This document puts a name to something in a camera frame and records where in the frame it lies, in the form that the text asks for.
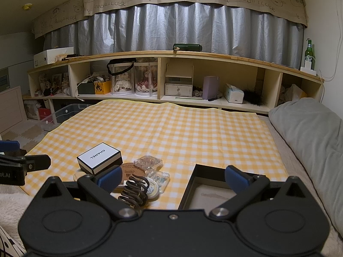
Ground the white Chanel box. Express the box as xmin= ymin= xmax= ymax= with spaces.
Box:
xmin=77 ymin=142 xmax=123 ymax=175

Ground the round cork coaster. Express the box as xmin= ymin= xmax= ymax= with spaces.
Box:
xmin=118 ymin=163 xmax=145 ymax=187

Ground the black spiral hair tie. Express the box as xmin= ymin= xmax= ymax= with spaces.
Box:
xmin=118 ymin=174 xmax=150 ymax=209

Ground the black tray box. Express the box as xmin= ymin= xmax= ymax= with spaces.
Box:
xmin=178 ymin=164 xmax=235 ymax=215

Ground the white fluffy rug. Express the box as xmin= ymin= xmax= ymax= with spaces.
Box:
xmin=0 ymin=184 xmax=33 ymax=247

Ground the clear plastic storage bin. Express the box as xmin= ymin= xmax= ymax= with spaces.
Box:
xmin=39 ymin=104 xmax=90 ymax=132

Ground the clear plastic lash case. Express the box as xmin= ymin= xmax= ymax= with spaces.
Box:
xmin=134 ymin=155 xmax=163 ymax=170

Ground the grey bed sheet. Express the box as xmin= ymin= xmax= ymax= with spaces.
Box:
xmin=257 ymin=115 xmax=342 ymax=256

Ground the clear packet with trinkets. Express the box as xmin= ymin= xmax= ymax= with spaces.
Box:
xmin=145 ymin=169 xmax=170 ymax=194

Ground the yellow white checkered cloth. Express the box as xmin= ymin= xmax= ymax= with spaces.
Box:
xmin=23 ymin=100 xmax=288 ymax=209

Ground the black fluffy item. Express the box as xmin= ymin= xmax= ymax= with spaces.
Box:
xmin=243 ymin=89 xmax=266 ymax=106

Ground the grey pillow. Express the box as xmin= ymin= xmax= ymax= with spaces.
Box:
xmin=269 ymin=98 xmax=342 ymax=234

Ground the white tissue box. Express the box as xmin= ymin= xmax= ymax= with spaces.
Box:
xmin=224 ymin=84 xmax=244 ymax=104

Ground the white box on shelf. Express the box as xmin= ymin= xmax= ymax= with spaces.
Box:
xmin=33 ymin=47 xmax=74 ymax=68

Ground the yellow black box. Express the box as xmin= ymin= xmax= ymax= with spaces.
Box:
xmin=94 ymin=80 xmax=111 ymax=95

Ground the long wooden shelf unit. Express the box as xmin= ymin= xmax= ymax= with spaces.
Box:
xmin=27 ymin=51 xmax=324 ymax=114

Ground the purple box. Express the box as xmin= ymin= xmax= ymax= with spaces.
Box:
xmin=202 ymin=75 xmax=220 ymax=100

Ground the clear doll display case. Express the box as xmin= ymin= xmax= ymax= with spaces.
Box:
xmin=106 ymin=58 xmax=136 ymax=96

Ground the small wooden drawer organizer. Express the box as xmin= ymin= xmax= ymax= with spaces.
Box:
xmin=164 ymin=62 xmax=194 ymax=97

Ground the green glass bottle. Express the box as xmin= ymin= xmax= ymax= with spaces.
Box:
xmin=304 ymin=38 xmax=315 ymax=70

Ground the dark green lying bottle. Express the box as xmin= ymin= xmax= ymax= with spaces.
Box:
xmin=173 ymin=43 xmax=202 ymax=52

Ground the silver grey curtain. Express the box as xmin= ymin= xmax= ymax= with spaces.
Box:
xmin=44 ymin=2 xmax=304 ymax=68

